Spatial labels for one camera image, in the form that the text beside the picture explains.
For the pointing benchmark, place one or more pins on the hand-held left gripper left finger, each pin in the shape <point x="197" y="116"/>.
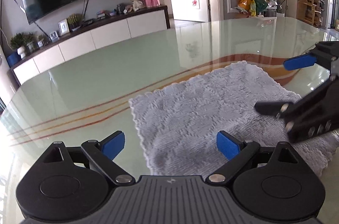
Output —
<point x="114" y="146"/>

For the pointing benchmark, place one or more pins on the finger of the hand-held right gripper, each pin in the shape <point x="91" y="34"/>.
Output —
<point x="270" y="108"/>
<point x="299" y="62"/>

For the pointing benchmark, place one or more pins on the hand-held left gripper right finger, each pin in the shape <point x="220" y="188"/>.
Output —
<point x="227" y="146"/>

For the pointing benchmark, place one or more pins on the grey towel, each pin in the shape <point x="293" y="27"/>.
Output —
<point x="190" y="112"/>

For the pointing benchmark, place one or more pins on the white floor plant pot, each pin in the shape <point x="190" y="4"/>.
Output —
<point x="280" y="14"/>

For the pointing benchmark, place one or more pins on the wooden chair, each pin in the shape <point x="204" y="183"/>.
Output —
<point x="308" y="9"/>

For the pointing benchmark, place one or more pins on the green bag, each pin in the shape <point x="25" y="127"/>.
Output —
<point x="261" y="4"/>

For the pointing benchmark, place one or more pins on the orange bag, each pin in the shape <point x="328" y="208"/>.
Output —
<point x="245" y="3"/>

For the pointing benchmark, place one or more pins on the white television cabinet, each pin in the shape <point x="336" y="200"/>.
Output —
<point x="84" y="41"/>

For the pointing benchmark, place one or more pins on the white standing air conditioner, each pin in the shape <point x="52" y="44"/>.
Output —
<point x="5" y="86"/>

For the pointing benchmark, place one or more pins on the black flat device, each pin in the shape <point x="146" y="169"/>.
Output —
<point x="89" y="22"/>

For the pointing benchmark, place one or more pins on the small potted plant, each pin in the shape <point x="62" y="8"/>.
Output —
<point x="40" y="41"/>

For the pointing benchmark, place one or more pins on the stack of books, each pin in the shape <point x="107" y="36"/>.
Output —
<point x="101" y="14"/>

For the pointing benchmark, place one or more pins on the yellow-green plant in vase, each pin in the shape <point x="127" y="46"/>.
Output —
<point x="74" y="20"/>

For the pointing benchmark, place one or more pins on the blue box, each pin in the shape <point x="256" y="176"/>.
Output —
<point x="12" y="59"/>

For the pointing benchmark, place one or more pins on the dark jar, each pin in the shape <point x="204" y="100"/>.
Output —
<point x="121" y="9"/>

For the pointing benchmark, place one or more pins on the green plant in white pot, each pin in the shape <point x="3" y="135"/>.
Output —
<point x="20" y="41"/>

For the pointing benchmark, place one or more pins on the small photo frame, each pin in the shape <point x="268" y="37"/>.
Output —
<point x="53" y="36"/>

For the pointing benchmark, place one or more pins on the large white photo frame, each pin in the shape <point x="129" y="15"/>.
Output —
<point x="63" y="27"/>

